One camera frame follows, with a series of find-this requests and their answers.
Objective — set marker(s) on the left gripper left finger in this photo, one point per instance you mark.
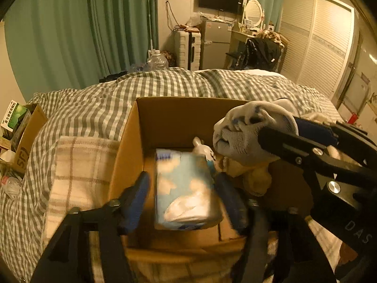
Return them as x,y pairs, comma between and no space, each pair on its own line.
67,256

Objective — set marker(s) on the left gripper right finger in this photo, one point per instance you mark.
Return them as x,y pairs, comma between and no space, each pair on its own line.
257,225

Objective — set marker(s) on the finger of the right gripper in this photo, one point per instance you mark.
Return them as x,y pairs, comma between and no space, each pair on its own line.
297,150
324,131

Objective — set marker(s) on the white sock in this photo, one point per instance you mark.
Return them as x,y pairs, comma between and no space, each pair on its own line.
236,135

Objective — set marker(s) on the blue tissue pack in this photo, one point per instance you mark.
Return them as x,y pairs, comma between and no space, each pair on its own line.
185,198

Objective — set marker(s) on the red bottle on floor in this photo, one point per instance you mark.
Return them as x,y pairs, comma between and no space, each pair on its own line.
353,119

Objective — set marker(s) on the open brown cardboard box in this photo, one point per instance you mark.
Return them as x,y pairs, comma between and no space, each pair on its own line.
172,123

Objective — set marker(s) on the beige plaid blanket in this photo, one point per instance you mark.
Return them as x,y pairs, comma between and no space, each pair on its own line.
82,174

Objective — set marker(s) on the crumpled plastic bag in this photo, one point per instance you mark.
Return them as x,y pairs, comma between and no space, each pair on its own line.
11,186

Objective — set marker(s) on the white louvered wardrobe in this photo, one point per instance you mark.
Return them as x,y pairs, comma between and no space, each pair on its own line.
320,37

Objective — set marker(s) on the chair with black jacket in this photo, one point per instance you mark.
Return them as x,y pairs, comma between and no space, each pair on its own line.
255,53

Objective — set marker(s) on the small SF cardboard box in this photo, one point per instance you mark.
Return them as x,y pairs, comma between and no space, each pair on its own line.
15,151

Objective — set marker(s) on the silver mini fridge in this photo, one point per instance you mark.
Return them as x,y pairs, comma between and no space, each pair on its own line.
215,42

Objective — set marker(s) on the green white product box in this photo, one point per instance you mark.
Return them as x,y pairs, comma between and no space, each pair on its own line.
13,116

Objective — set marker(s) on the oval white vanity mirror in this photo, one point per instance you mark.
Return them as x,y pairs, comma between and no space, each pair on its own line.
253,13

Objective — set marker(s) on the green checkered bed sheet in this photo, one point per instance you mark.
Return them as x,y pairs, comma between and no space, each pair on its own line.
101,111

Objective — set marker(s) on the white suitcase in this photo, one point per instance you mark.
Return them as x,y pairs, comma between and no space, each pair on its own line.
188,49

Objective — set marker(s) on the large clear water bottle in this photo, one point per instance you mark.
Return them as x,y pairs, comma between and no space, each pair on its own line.
156,61

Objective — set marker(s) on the large green curtain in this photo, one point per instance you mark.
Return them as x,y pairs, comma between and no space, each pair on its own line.
57,44

